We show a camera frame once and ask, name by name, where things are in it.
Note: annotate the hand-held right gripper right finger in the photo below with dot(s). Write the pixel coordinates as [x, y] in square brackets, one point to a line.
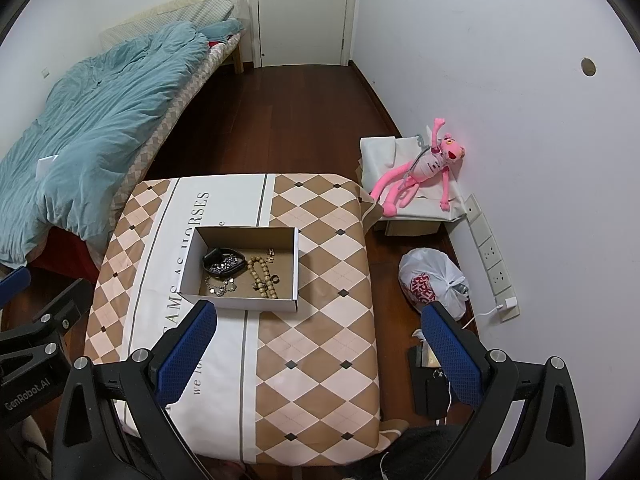
[450, 355]

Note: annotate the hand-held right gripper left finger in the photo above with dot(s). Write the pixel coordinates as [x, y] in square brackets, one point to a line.
[187, 355]

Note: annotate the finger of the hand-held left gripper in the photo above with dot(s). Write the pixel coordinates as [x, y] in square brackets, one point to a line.
[12, 282]
[67, 302]

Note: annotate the white cardboard box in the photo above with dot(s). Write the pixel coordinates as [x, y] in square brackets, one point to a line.
[240, 305]

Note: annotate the black fitness band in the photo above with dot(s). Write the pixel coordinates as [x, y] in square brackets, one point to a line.
[214, 251]

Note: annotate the yellow tissue pack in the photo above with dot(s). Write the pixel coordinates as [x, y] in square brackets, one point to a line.
[427, 355]

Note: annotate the black phone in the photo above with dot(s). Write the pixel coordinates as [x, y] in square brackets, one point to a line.
[437, 395]

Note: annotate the black flat pad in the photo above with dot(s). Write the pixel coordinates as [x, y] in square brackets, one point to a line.
[417, 390]

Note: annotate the white plastic bag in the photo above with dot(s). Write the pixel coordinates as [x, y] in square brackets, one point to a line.
[430, 280]

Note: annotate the white charger plug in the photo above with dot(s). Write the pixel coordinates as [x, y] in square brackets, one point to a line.
[510, 302]

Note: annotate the white power strip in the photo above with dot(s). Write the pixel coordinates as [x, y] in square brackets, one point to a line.
[492, 255]

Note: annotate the white paper sheet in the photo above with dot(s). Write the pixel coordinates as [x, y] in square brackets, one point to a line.
[47, 166]

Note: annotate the checkered printed tablecloth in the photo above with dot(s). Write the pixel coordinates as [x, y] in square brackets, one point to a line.
[320, 360]

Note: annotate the bed with patterned mattress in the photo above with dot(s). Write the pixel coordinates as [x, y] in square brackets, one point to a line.
[150, 145]

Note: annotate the teal blanket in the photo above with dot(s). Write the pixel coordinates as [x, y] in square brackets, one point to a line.
[100, 120]

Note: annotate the pink plush toy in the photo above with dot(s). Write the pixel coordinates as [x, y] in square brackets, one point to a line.
[425, 167]

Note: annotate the checkered pillow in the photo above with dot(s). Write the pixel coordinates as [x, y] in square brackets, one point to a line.
[215, 8]

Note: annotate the white door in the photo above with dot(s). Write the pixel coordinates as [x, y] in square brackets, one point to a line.
[305, 10]

